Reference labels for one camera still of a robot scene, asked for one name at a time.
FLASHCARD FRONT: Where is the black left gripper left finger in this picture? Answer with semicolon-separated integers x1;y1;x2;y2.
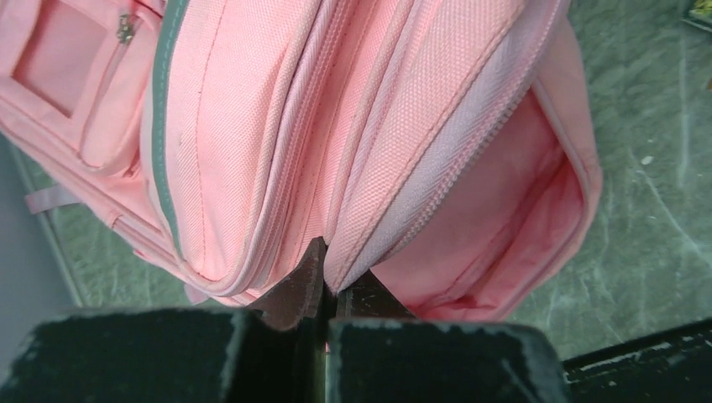
247;237;327;331

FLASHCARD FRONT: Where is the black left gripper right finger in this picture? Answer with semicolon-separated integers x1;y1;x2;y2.
334;271;415;321

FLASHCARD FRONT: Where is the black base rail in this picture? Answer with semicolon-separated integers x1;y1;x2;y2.
563;318;711;402

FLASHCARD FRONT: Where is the dark green book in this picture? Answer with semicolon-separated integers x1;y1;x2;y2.
682;0;712;33

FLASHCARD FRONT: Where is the pink student backpack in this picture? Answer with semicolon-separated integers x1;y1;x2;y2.
1;1;602;321

